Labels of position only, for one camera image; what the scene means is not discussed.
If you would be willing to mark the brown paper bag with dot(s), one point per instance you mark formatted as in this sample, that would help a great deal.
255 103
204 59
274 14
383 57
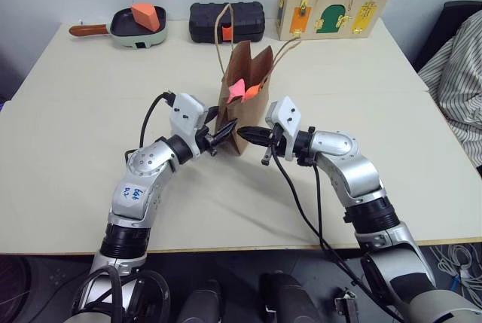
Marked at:
252 112

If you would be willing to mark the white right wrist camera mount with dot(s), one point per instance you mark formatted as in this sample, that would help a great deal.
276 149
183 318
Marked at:
286 112

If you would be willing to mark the striped white cloth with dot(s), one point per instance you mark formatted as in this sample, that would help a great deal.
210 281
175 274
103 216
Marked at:
463 74

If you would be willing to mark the black plastic tool case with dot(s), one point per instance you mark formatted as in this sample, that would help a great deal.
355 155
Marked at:
244 18

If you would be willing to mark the dark rounded shape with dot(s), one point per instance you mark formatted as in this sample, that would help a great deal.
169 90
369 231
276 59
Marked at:
286 296
201 304

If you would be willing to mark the orange plush toy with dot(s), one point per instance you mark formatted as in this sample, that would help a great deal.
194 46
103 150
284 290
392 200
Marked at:
251 92

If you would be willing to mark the black chair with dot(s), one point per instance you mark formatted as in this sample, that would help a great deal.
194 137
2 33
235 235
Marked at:
452 10

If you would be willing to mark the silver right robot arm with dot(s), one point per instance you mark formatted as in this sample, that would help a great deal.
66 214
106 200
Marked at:
354 172

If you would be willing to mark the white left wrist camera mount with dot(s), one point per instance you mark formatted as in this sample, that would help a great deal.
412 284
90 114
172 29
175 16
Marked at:
186 112

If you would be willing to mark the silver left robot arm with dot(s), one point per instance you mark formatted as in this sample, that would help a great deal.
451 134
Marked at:
139 191

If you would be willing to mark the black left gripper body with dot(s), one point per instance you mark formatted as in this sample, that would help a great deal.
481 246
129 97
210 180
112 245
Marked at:
205 138

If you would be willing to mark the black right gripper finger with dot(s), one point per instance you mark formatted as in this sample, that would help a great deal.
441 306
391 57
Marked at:
254 131
258 140

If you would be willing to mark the pink and orange objects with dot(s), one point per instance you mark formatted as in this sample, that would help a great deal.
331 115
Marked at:
236 89

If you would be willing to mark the orange wedge block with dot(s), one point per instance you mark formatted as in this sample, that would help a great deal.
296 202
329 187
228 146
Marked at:
145 16

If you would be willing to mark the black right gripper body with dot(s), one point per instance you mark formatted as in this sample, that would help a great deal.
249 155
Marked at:
273 142

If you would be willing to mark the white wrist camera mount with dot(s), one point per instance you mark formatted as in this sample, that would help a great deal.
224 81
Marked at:
186 112
286 112

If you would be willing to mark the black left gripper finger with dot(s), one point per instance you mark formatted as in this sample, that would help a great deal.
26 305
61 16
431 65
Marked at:
223 136
227 126

